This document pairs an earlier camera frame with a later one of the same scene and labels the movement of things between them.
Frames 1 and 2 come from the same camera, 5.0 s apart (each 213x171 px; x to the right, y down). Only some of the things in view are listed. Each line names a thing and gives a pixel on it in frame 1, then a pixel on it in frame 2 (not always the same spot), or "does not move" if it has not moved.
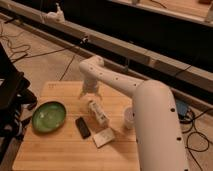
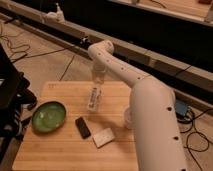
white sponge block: [104, 137] does not move
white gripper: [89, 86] -> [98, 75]
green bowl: [48, 116] does not move
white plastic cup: [129, 116] does not move
